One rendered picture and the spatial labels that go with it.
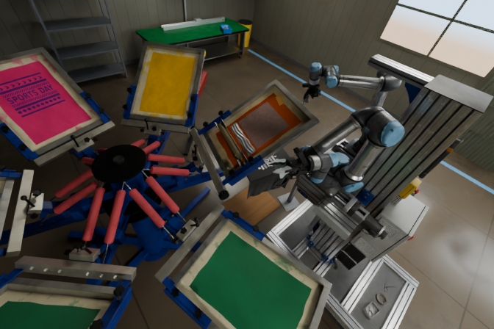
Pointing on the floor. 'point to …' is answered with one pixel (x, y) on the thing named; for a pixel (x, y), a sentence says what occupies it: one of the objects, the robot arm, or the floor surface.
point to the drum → (246, 31)
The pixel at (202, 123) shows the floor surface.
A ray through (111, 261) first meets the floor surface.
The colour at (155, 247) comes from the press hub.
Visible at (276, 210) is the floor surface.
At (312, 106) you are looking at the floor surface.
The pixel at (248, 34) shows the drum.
